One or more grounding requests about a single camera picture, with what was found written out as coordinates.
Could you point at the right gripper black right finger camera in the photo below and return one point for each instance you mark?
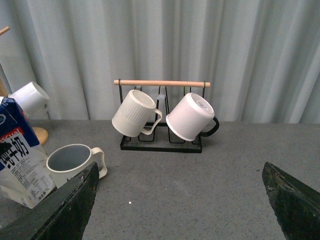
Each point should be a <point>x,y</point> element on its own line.
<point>295,204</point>

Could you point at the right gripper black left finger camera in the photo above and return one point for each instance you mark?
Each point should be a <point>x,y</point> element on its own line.
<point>63,215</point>

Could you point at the cream mug grey inside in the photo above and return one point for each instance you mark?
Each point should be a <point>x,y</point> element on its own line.
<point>68,161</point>

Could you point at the blue white milk carton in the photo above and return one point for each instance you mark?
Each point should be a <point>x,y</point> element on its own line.
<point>24,177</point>

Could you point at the wooden mug tree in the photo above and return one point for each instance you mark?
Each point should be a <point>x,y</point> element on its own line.
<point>41,133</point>

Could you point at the small white mug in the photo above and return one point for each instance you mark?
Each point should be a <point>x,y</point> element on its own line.
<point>30,98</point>

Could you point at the cream ribbed mug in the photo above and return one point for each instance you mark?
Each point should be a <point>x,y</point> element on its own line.
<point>133,114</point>

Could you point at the white mug black handle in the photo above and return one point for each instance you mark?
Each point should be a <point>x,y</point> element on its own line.
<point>191,117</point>

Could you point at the black wire mug rack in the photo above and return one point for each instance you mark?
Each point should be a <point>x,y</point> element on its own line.
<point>162,138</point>

